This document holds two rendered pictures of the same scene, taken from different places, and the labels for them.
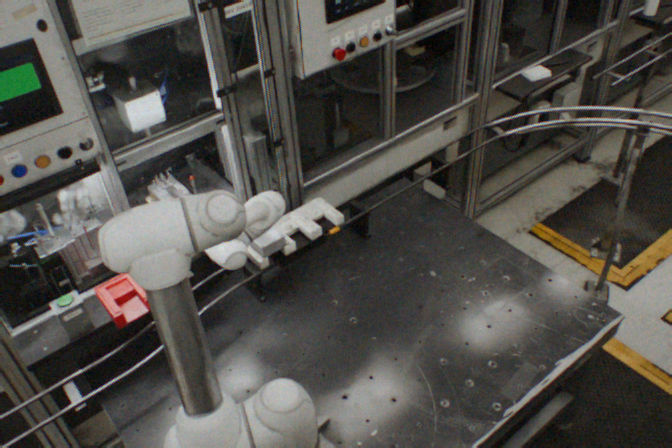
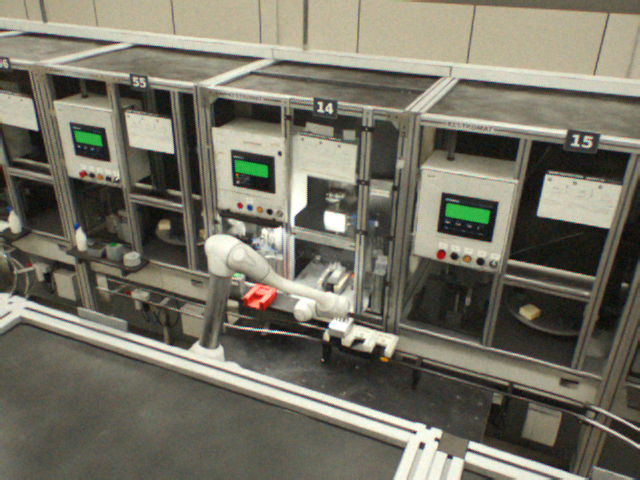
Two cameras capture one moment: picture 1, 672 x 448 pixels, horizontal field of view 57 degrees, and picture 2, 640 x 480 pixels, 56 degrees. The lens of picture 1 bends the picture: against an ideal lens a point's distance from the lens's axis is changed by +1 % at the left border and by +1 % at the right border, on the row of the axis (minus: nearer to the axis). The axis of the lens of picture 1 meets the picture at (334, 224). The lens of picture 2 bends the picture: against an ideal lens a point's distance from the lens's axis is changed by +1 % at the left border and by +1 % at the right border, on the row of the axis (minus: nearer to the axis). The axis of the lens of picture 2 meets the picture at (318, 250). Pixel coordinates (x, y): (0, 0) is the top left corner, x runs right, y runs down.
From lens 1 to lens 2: 191 cm
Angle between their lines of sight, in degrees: 49
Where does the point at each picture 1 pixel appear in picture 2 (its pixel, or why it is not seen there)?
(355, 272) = (375, 393)
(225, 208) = (239, 254)
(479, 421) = not seen: outside the picture
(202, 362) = (211, 320)
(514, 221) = not seen: outside the picture
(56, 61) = (280, 170)
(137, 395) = (233, 343)
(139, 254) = (210, 251)
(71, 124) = (276, 201)
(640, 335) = not seen: outside the picture
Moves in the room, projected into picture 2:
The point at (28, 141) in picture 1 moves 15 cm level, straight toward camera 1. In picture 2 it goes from (257, 197) to (240, 207)
